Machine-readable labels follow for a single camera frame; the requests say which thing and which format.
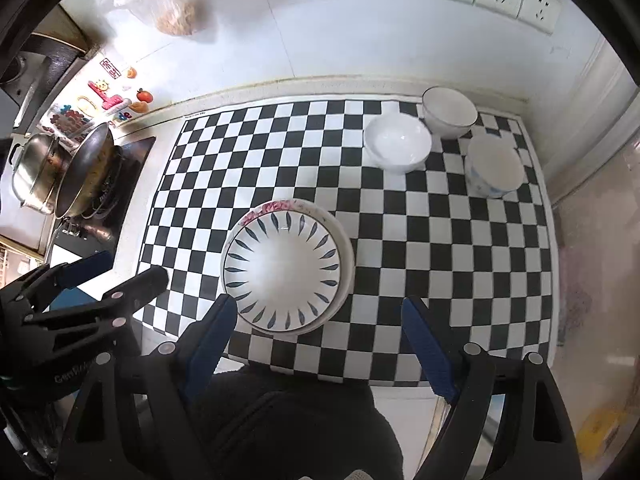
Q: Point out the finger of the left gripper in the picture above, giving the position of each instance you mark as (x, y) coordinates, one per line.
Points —
(119, 302)
(85, 272)

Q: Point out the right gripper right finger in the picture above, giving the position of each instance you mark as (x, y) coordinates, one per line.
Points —
(463, 375)

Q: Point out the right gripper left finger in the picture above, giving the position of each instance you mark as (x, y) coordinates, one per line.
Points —
(175, 374)

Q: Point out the white plate blue leaf rim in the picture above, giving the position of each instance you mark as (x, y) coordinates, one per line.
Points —
(283, 270)

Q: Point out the white bowl blue pattern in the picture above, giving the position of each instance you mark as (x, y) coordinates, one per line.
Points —
(492, 166)

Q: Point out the plain white bowl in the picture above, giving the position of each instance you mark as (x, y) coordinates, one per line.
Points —
(398, 143)

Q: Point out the white bowl dark rim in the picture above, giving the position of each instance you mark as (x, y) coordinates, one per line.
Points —
(448, 113)

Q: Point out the steel wok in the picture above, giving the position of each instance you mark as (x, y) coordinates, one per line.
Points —
(86, 172)

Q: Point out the stainless steel pot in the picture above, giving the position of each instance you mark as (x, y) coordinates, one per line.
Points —
(38, 166)

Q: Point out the range hood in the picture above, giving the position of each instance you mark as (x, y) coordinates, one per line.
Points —
(54, 52)

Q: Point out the colourful wall stickers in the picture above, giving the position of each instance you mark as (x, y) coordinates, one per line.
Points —
(102, 91)

